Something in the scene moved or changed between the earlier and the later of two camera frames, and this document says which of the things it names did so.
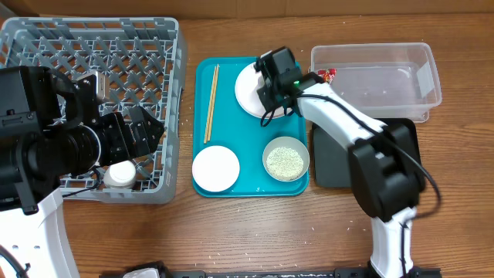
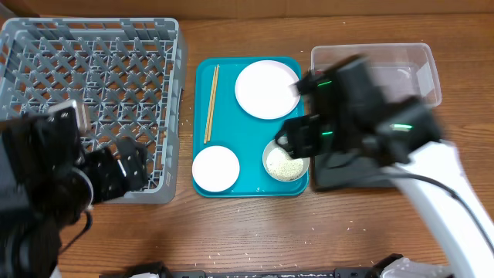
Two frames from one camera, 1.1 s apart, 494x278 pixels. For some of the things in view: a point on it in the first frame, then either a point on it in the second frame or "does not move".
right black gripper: (269, 105) to (303, 139)
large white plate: (248, 98) does not move
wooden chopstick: (214, 102) does not move
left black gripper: (116, 137) to (116, 170)
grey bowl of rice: (285, 159) does not move
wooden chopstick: (210, 106) does not move
